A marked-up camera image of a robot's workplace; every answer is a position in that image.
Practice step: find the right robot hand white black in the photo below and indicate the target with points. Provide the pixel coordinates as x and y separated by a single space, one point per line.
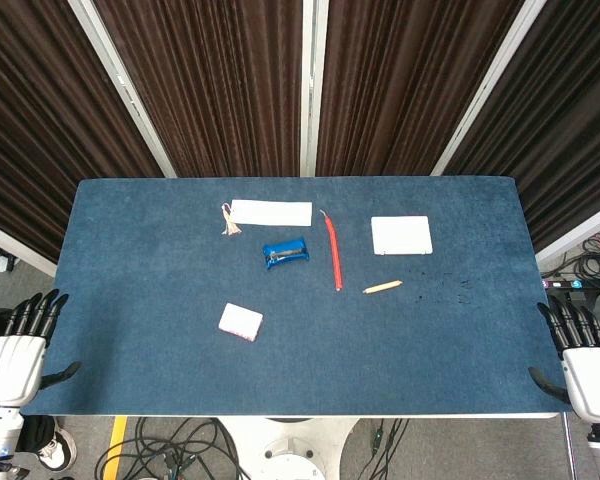
592 382

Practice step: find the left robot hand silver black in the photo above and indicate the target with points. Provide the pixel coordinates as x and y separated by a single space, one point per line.
15 367

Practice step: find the pink patterned card stack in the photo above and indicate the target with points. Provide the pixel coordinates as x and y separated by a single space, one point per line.
240 321

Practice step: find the metal table leg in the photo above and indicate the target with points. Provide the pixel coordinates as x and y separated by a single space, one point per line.
570 445

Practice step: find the black and white sneaker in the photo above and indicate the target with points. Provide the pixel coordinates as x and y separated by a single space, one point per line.
60 450

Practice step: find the black power strip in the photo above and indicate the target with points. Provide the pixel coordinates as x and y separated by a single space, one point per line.
580 284

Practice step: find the white floor adapter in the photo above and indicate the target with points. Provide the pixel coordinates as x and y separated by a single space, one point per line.
4 263

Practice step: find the yellow floor tape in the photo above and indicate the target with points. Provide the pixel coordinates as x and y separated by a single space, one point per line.
114 450

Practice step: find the short wooden pencil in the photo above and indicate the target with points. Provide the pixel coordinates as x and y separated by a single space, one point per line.
382 286

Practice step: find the white square flat box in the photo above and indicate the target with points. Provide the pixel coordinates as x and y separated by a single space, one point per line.
401 235

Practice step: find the brown pleated curtain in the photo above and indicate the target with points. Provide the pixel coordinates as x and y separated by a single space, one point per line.
205 85
565 125
410 85
40 125

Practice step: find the blue table mat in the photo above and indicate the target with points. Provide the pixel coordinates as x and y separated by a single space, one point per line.
330 360

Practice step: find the blue foil snack packet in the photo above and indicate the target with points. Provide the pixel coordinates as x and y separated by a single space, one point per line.
286 253

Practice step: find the white bookmark with tassel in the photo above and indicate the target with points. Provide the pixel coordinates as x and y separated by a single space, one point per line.
275 213

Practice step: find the white frame rail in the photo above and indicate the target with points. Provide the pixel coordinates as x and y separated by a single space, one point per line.
580 232
15 247

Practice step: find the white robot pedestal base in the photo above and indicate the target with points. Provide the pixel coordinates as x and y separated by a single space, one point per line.
290 450

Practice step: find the white frame post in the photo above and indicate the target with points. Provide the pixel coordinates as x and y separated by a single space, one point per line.
485 95
312 85
125 95

